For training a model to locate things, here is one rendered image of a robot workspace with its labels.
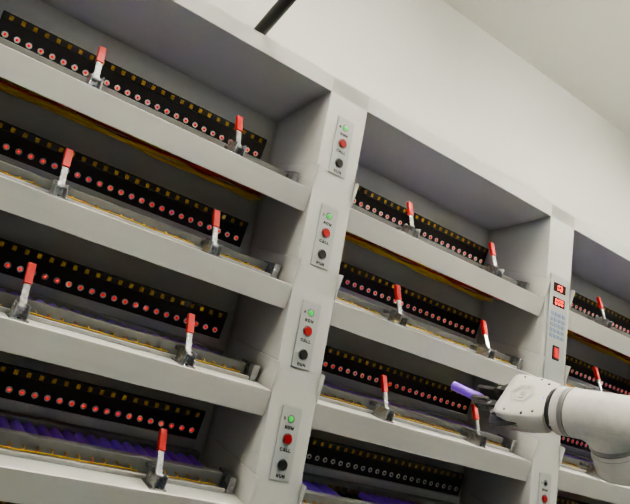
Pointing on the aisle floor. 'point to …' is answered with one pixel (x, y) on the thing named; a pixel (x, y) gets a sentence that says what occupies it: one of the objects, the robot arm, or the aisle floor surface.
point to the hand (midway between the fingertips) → (486, 397)
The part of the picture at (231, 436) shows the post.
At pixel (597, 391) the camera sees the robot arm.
